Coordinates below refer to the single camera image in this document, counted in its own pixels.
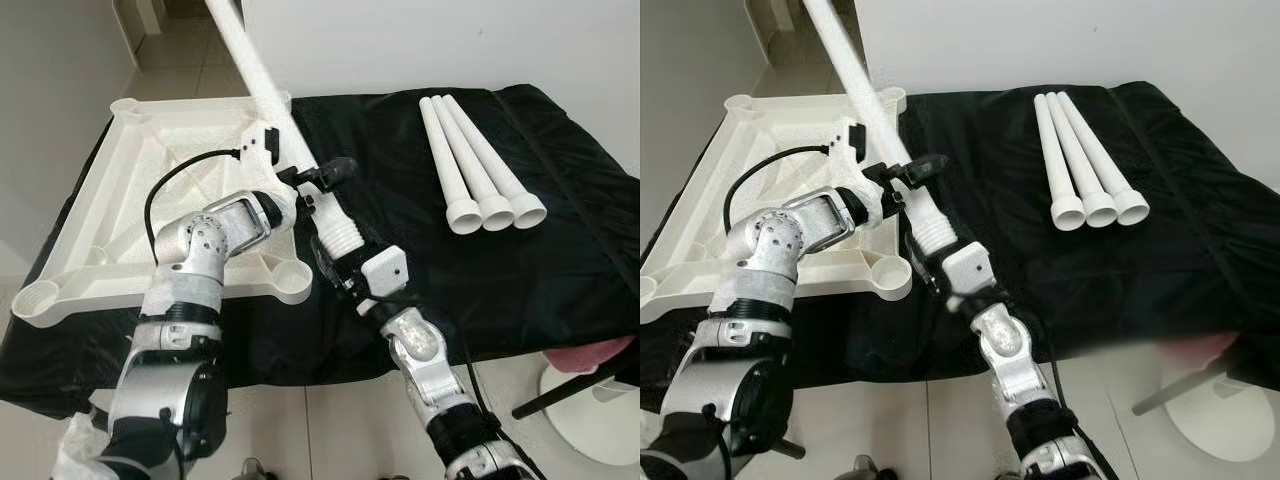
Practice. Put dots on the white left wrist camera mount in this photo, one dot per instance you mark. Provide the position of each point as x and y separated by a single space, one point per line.
850 140
262 140

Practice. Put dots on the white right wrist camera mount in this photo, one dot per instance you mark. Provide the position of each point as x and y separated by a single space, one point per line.
385 268
968 268

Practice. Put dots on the white plastic table leg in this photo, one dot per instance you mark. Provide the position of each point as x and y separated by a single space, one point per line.
262 80
1058 160
490 155
1100 155
467 155
445 160
1078 155
850 60

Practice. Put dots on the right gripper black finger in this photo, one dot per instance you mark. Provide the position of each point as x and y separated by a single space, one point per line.
908 225
315 228

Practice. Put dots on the white plastic table top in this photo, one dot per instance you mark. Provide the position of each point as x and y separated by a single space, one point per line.
100 200
720 200

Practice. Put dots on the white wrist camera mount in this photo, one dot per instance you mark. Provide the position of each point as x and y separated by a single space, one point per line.
850 140
968 268
385 268
262 140

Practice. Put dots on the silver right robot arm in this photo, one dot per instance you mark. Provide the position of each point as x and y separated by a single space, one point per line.
1000 340
415 345

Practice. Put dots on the black cloth table cover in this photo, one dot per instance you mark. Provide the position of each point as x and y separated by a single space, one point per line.
1180 270
560 250

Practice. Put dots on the white round stool base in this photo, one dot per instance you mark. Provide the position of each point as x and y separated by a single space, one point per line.
1220 420

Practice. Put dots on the pink stool seat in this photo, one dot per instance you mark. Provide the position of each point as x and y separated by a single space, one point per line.
1200 350
590 355

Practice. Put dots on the white door frame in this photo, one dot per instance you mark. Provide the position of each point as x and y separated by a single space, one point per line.
770 20
150 12

